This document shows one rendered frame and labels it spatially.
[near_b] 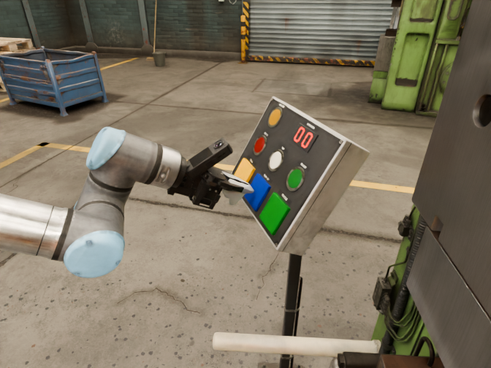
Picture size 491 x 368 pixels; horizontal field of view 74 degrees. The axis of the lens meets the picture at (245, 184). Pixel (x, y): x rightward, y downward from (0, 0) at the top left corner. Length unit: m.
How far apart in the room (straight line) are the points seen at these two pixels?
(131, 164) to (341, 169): 0.42
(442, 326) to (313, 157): 0.43
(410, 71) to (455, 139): 4.75
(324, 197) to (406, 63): 4.46
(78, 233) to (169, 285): 1.44
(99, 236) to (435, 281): 0.48
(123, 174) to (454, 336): 0.57
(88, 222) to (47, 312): 1.52
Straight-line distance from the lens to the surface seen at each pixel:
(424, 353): 0.81
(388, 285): 0.90
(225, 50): 8.61
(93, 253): 0.61
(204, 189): 0.74
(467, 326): 0.37
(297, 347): 0.98
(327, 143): 0.71
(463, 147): 0.37
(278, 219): 0.74
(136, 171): 0.68
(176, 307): 1.90
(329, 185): 0.71
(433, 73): 5.04
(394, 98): 5.14
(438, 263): 0.40
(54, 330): 2.02
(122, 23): 9.75
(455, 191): 0.37
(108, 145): 0.67
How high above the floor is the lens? 1.45
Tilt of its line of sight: 30 degrees down
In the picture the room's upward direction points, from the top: straight up
